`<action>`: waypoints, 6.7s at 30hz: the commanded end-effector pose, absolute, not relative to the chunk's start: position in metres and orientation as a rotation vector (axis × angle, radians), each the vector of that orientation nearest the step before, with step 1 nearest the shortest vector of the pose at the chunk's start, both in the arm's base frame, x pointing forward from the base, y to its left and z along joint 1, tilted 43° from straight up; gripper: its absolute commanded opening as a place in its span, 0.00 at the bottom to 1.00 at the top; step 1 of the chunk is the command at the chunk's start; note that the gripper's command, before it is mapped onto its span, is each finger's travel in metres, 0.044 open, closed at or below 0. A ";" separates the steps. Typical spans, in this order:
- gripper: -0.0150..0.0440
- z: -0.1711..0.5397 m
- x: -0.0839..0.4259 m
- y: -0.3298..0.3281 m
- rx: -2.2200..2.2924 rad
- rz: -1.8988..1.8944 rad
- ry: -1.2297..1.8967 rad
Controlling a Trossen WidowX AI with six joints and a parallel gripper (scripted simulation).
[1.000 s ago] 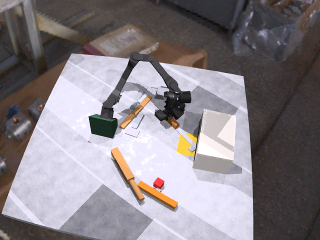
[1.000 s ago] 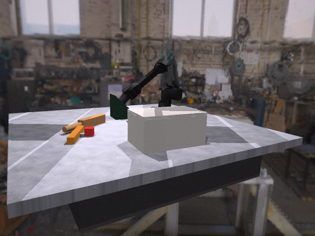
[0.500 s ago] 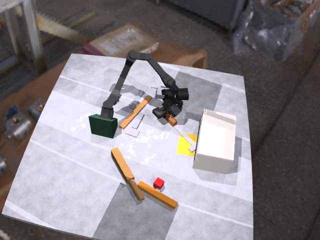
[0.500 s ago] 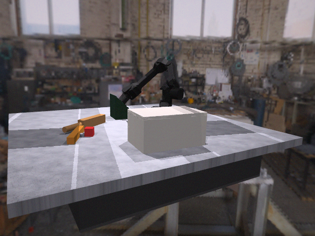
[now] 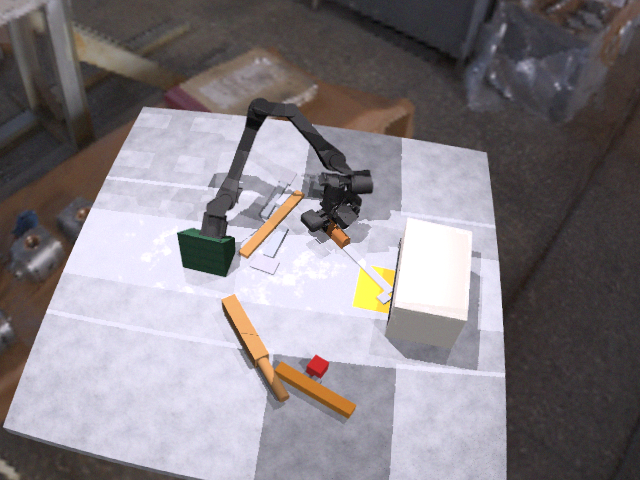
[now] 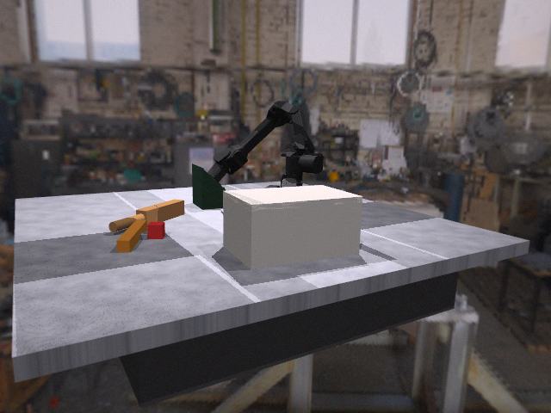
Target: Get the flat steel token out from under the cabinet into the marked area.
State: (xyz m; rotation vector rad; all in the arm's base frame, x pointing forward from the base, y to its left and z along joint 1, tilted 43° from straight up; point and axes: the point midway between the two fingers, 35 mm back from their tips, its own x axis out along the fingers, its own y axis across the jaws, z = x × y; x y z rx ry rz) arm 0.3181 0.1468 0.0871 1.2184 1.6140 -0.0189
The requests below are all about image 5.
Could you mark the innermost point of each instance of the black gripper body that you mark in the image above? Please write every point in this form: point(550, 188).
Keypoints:
point(315, 221)

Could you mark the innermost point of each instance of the red block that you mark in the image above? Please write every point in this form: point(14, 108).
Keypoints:
point(317, 366)

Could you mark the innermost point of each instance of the orange bar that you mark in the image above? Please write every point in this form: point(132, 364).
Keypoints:
point(315, 390)
point(271, 224)

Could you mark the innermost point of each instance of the orange block with cylindrical handle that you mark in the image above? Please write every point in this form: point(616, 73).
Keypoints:
point(252, 344)

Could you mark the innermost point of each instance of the brown cylinder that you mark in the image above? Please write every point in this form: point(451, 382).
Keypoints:
point(343, 241)

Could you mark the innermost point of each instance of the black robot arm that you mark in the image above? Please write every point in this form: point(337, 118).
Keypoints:
point(214, 222)

